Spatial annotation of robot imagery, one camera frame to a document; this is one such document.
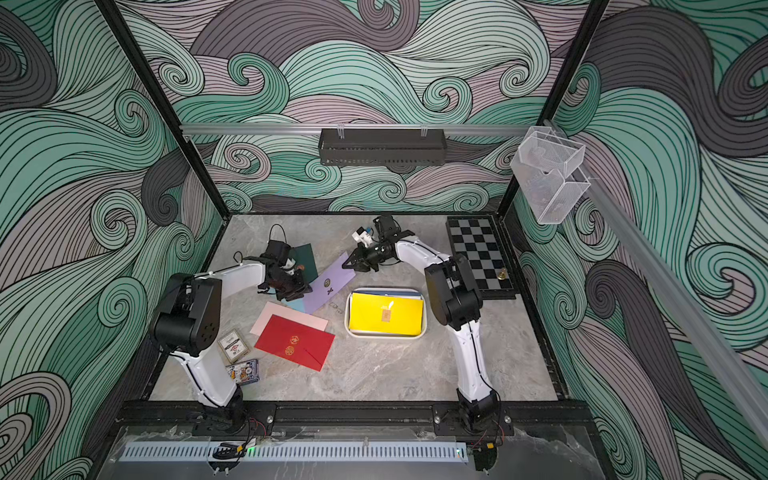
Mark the blue playing card box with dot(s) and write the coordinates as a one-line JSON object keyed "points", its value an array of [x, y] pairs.
{"points": [[244, 372]]}

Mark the red envelope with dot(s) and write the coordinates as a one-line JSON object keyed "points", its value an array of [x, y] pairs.
{"points": [[295, 342]]}

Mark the light blue envelope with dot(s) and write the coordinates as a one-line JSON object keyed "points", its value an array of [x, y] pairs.
{"points": [[297, 304]]}

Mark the dark green envelope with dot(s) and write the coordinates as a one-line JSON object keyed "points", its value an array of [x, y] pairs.
{"points": [[303, 255]]}

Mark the black wall shelf tray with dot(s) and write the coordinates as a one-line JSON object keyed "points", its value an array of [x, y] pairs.
{"points": [[382, 147]]}

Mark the lavender envelope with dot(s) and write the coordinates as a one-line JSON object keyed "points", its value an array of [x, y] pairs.
{"points": [[328, 284]]}

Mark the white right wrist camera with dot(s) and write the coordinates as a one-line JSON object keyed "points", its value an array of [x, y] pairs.
{"points": [[363, 236]]}

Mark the white plastic storage box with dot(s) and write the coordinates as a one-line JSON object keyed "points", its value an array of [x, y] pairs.
{"points": [[388, 291]]}

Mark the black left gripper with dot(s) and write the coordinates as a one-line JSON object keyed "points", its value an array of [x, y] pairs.
{"points": [[300, 291]]}

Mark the framed card box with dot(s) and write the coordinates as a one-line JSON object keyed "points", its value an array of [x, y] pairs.
{"points": [[233, 346]]}

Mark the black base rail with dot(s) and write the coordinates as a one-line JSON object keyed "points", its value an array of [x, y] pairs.
{"points": [[440, 415]]}

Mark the black white chessboard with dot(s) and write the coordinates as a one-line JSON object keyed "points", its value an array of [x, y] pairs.
{"points": [[476, 237]]}

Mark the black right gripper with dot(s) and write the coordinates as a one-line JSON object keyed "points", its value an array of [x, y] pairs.
{"points": [[365, 257]]}

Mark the clear acrylic wall bin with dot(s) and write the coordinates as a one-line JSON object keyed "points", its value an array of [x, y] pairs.
{"points": [[548, 169]]}

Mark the white perforated cable duct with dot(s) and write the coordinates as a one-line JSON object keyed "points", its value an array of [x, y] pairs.
{"points": [[301, 451]]}

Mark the pink envelope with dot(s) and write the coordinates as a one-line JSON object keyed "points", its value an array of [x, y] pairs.
{"points": [[274, 309]]}

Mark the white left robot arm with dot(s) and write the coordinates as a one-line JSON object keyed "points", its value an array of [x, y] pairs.
{"points": [[185, 324]]}

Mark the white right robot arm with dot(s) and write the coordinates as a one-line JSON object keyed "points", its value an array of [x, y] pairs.
{"points": [[455, 302]]}

